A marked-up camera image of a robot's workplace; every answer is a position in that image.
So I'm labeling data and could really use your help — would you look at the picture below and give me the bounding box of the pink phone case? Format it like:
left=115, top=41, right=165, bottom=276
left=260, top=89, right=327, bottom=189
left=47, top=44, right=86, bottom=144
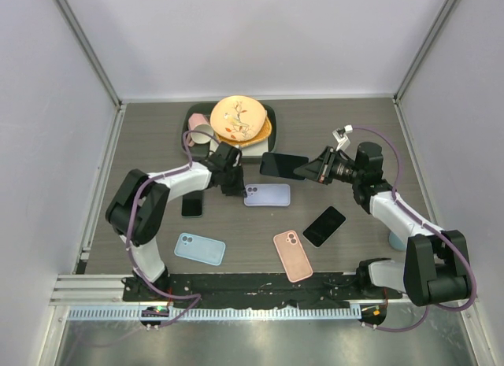
left=272, top=231, right=313, bottom=283

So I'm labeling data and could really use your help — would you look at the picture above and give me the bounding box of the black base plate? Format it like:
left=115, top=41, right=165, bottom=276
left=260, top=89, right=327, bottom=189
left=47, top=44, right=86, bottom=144
left=122, top=272, right=403, bottom=309

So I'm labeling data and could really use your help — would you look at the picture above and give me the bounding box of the white square plate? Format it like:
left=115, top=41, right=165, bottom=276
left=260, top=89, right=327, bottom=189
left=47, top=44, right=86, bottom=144
left=208, top=139, right=269, bottom=158

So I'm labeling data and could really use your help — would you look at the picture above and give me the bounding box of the blue phone black screen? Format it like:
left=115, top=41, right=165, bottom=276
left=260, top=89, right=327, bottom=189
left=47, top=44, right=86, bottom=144
left=259, top=152, right=309, bottom=181

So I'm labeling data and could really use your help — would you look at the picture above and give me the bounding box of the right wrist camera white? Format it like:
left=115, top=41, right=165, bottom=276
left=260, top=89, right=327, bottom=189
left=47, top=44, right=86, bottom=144
left=332, top=125, right=353, bottom=151

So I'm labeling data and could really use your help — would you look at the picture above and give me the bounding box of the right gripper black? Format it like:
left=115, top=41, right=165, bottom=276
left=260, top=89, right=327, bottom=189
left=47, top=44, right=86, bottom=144
left=295, top=146, right=364, bottom=186

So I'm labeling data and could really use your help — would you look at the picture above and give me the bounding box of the green phone black screen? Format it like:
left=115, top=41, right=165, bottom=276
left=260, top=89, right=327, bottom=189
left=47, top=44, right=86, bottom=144
left=181, top=190, right=204, bottom=218

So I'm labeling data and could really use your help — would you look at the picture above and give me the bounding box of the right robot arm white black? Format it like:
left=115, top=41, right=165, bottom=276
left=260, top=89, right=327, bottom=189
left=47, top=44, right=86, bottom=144
left=294, top=142, right=476, bottom=307

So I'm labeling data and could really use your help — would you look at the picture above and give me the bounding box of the pink mug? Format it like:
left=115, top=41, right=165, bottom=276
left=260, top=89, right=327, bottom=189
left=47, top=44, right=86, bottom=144
left=187, top=113, right=214, bottom=147

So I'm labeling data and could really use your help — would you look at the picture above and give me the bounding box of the white slotted cable duct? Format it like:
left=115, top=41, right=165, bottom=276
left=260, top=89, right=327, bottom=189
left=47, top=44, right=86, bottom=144
left=68, top=305, right=361, bottom=321

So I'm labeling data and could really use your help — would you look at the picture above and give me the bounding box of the lilac phone case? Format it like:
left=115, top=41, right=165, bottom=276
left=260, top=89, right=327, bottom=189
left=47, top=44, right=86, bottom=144
left=243, top=183, right=291, bottom=207

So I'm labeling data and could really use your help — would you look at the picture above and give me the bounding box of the light blue phone case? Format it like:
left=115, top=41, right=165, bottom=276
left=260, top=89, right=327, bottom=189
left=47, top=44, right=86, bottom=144
left=174, top=233, right=226, bottom=266

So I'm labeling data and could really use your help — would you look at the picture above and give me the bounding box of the peach floral plate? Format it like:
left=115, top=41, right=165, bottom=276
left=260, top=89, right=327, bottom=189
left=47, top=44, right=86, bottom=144
left=209, top=95, right=266, bottom=142

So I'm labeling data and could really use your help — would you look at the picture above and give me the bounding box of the white phone black screen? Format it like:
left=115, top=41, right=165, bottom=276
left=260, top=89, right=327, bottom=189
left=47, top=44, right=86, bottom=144
left=302, top=206, right=347, bottom=248

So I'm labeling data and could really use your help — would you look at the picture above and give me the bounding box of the light blue cup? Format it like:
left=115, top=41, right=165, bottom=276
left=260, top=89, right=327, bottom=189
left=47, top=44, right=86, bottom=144
left=388, top=232, right=406, bottom=252

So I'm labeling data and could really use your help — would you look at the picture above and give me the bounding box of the dark green tray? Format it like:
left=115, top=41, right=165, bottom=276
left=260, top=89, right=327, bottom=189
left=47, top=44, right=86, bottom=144
left=180, top=101, right=278, bottom=163

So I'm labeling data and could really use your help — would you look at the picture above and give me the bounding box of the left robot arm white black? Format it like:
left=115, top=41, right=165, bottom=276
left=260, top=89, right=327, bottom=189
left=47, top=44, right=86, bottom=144
left=106, top=142, right=246, bottom=302

